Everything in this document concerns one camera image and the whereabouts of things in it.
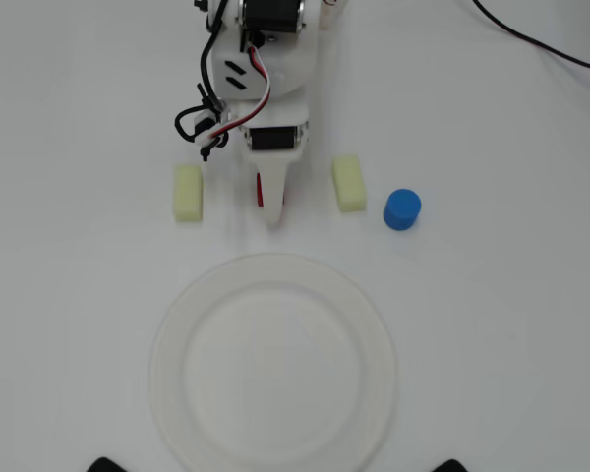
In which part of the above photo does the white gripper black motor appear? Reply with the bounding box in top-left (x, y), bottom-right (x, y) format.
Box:
top-left (238, 100), bottom-right (311, 230)

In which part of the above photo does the red cube block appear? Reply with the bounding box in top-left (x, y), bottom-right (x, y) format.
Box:
top-left (255, 170), bottom-right (287, 209)

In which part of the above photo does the pale yellow foam block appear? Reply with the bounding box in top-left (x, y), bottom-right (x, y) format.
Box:
top-left (171, 164), bottom-right (206, 223)
top-left (330, 154), bottom-right (368, 214)

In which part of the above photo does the blue cylinder block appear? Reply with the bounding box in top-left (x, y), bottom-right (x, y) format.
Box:
top-left (383, 188), bottom-right (423, 231)

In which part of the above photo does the white paper plate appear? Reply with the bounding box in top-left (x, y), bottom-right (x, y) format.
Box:
top-left (148, 252), bottom-right (399, 472)

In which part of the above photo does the black stand foot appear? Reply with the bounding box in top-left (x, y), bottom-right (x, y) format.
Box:
top-left (86, 455), bottom-right (129, 472)
top-left (431, 457), bottom-right (478, 472)

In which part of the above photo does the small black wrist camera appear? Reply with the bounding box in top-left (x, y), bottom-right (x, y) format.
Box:
top-left (194, 103), bottom-right (230, 162)

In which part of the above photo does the red white black servo wire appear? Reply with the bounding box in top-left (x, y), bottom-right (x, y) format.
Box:
top-left (209, 44), bottom-right (273, 145)

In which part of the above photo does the black camera cable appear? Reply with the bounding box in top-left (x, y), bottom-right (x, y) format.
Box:
top-left (174, 0), bottom-right (230, 144)

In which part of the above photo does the thin black red cable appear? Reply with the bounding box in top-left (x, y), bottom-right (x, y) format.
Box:
top-left (471, 0), bottom-right (590, 75)

